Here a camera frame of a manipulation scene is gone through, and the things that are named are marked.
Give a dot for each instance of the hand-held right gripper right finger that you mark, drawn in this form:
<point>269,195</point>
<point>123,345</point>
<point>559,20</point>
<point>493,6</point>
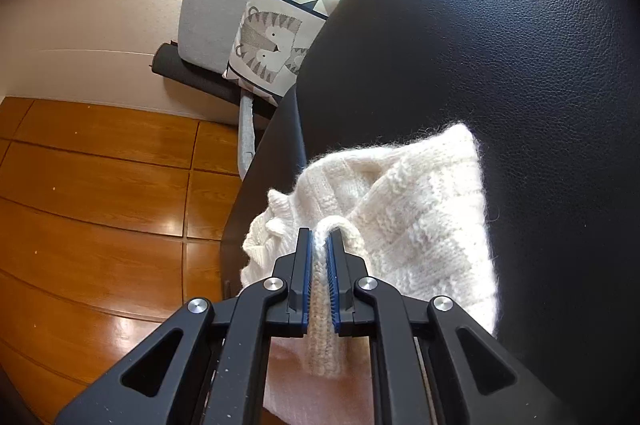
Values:
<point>334,285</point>

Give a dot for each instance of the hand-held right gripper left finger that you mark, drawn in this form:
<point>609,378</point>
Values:
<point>306,285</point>

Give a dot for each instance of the white knit sweater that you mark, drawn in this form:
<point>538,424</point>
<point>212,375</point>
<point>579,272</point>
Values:
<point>425,215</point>

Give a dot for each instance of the black rolled mat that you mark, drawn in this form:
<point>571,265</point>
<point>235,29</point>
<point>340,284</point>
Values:
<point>185,72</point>

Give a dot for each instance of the tiger print cushion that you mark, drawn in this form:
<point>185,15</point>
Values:
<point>270,40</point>

